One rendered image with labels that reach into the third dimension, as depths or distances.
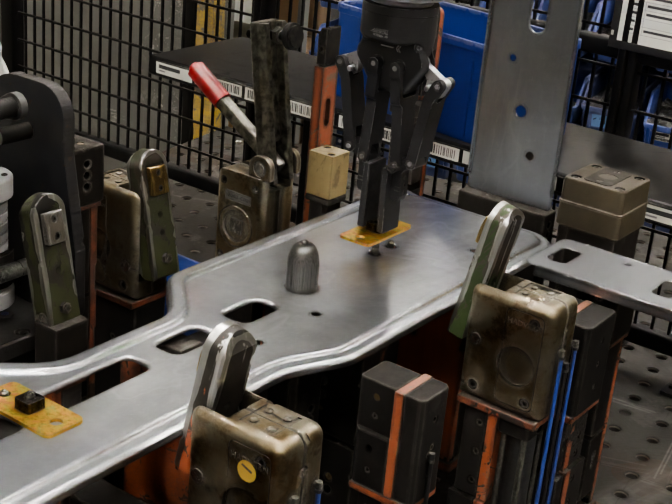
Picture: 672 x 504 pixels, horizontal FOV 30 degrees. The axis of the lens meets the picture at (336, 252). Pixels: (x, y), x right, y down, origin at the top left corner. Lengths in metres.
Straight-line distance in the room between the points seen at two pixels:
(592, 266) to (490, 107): 0.26
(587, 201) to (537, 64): 0.17
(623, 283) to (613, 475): 0.33
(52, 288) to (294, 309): 0.22
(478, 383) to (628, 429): 0.52
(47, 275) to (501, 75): 0.62
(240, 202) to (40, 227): 0.32
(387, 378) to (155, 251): 0.29
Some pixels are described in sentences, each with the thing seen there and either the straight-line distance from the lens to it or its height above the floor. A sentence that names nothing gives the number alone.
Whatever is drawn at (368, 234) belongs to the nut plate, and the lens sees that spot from 1.30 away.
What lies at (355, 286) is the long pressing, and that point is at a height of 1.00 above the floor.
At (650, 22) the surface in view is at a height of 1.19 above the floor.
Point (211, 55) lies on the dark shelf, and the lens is 1.96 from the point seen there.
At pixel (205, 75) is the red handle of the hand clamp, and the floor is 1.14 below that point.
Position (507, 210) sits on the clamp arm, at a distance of 1.15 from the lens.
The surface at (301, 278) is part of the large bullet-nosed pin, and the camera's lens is 1.20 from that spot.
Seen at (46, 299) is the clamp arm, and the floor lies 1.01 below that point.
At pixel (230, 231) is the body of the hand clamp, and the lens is 1.41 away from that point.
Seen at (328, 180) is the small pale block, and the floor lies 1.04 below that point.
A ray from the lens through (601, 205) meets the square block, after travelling 1.44.
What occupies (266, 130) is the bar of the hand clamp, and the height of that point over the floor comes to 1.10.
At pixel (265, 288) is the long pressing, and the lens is 1.21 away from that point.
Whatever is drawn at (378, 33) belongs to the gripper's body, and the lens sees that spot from 1.22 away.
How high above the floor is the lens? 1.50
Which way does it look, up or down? 22 degrees down
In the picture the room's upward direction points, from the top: 5 degrees clockwise
